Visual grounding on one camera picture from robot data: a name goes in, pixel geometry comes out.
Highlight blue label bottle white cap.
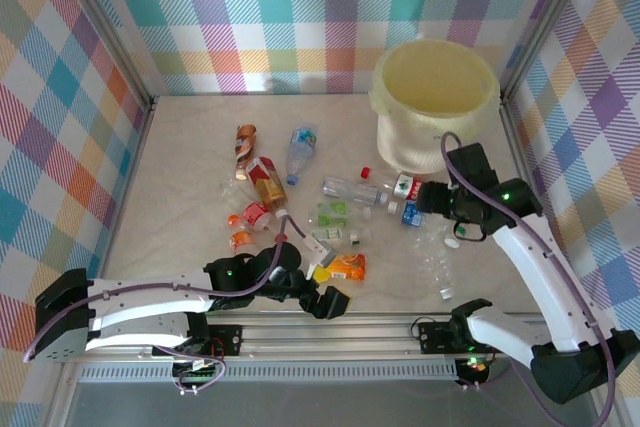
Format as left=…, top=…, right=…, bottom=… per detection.
left=387, top=199, right=427, bottom=229

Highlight mountain label bottle red cap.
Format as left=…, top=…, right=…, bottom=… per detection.
left=359, top=165, right=435, bottom=202

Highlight crushed clear bottle white cap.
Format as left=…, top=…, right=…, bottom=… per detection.
left=413, top=231, right=460, bottom=268

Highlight orange label bottle orange cap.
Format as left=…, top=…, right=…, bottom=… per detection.
left=226, top=214, right=260, bottom=254

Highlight orange juice bottle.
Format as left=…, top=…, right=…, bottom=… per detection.
left=312, top=252, right=368, bottom=282

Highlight green white label bottle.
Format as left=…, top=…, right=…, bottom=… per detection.
left=309, top=225, right=373, bottom=247

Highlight crushed clear plastic bottle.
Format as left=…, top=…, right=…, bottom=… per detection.
left=424, top=261, right=456, bottom=301
left=217, top=176, right=249, bottom=201

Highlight long clear plastic bottle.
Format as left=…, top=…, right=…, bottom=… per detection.
left=321, top=175, right=392, bottom=207

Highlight brown tea bottle red label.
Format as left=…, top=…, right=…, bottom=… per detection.
left=243, top=156, right=291, bottom=222

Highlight crushed green label bottle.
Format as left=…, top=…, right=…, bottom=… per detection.
left=313, top=200, right=375, bottom=224

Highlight brown orange label bottle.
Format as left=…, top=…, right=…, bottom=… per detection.
left=233, top=123, right=260, bottom=181

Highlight colourful blue label bottle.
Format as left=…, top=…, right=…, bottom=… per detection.
left=283, top=124, right=320, bottom=186

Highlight white plastic bin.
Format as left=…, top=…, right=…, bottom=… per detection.
left=369, top=36, right=501, bottom=174

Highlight translucent yellow bin liner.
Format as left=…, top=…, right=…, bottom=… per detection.
left=369, top=36, right=501, bottom=121

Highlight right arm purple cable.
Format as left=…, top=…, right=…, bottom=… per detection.
left=439, top=131, right=616, bottom=427

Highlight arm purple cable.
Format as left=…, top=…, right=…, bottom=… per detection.
left=22, top=211, right=309, bottom=396
left=439, top=131, right=616, bottom=427

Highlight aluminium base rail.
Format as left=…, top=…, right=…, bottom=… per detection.
left=82, top=310, right=551, bottom=364

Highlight thin black cable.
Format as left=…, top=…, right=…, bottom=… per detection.
left=452, top=216, right=489, bottom=243

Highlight aluminium side rail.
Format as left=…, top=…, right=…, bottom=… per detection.
left=87, top=96, right=159, bottom=323
left=499, top=94, right=581, bottom=313

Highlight grey slotted cable duct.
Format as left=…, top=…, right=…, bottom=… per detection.
left=78, top=364, right=460, bottom=385

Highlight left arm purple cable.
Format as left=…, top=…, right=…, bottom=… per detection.
left=22, top=211, right=309, bottom=396

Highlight aluminium corner post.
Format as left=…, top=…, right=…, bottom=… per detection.
left=54, top=0, right=156, bottom=113
left=499, top=0, right=604, bottom=98

